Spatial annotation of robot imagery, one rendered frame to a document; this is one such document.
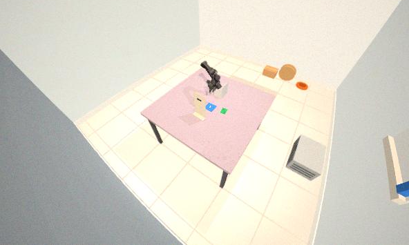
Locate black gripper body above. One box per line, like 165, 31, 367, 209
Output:
208, 79, 218, 87

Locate blue flat square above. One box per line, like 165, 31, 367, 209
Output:
206, 103, 216, 112

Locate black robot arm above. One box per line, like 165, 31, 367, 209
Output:
200, 61, 223, 89

